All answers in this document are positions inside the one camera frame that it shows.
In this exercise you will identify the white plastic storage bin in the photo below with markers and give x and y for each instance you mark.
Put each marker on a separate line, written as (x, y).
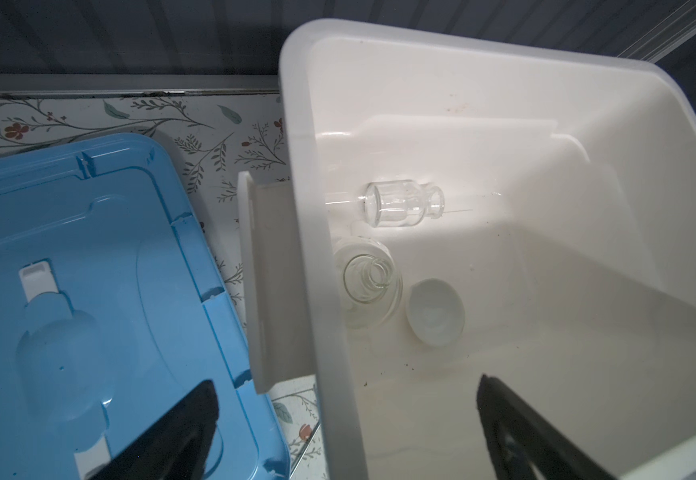
(569, 232)

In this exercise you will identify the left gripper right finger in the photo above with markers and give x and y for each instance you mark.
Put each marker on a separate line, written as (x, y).
(524, 445)

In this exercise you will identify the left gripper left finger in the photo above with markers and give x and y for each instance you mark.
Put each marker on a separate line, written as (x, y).
(174, 447)

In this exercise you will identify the small clear glass beaker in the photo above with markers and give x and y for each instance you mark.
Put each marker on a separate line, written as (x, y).
(401, 203)

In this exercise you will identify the blue plastic bin lid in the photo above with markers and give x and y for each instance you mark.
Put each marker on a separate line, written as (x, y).
(112, 310)

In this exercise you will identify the clear glass conical flask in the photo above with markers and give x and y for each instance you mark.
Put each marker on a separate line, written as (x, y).
(370, 284)

